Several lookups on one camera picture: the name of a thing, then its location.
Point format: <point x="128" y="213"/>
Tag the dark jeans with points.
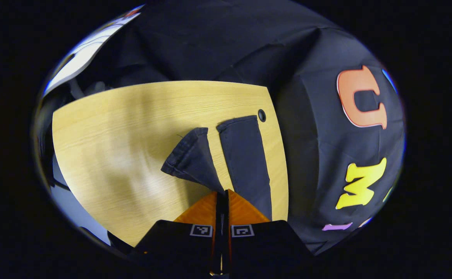
<point x="245" y="162"/>

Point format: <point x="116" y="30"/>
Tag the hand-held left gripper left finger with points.
<point x="179" y="240"/>

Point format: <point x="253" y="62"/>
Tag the black backdrop cloth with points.
<point x="311" y="128"/>

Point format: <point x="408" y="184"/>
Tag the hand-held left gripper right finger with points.
<point x="264" y="242"/>

